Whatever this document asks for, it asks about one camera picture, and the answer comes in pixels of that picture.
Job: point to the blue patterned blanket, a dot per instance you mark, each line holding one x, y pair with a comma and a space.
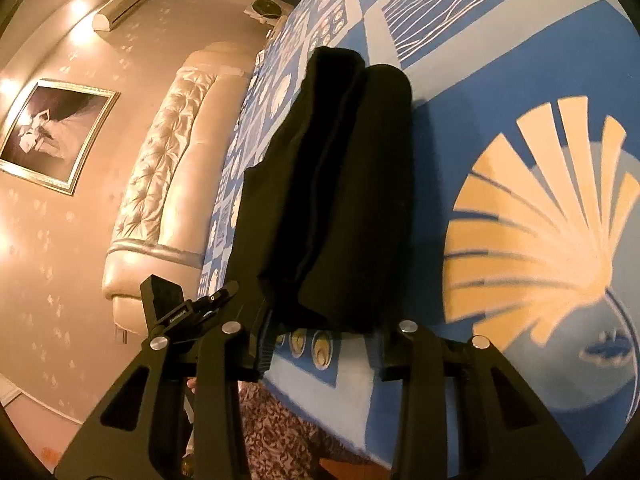
500, 110

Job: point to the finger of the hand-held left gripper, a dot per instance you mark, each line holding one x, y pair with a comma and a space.
215, 299

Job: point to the pink patterned garment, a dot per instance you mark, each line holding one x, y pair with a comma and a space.
280, 435

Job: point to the framed wall picture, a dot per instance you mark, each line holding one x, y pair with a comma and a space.
55, 132

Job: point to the white air conditioner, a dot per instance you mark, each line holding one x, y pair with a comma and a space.
120, 10

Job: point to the cream tufted headboard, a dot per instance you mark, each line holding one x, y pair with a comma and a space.
165, 175

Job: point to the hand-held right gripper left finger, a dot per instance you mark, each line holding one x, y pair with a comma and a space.
266, 345

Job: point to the black pants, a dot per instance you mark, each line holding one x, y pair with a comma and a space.
340, 200

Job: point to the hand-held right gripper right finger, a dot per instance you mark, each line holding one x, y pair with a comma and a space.
375, 355

